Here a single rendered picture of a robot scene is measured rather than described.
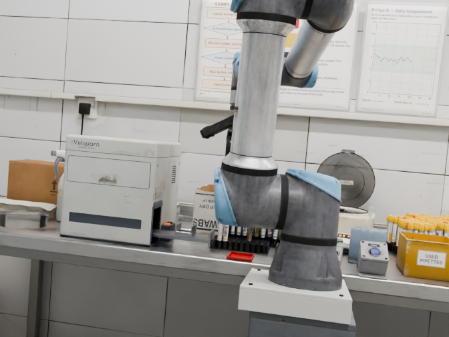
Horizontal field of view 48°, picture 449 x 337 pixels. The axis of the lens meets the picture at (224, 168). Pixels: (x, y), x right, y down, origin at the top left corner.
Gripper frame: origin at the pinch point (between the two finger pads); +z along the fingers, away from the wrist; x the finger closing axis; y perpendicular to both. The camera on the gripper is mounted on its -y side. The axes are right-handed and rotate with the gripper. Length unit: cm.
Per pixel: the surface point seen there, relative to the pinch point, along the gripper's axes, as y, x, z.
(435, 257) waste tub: 58, -3, 16
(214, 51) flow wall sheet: -22, 52, -45
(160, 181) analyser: -19.4, -4.3, 3.7
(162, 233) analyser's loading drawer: -16.4, -7.3, 18.1
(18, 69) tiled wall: -108, 47, -33
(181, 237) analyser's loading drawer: -10.3, -8.4, 18.3
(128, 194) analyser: -26.3, -10.8, 7.7
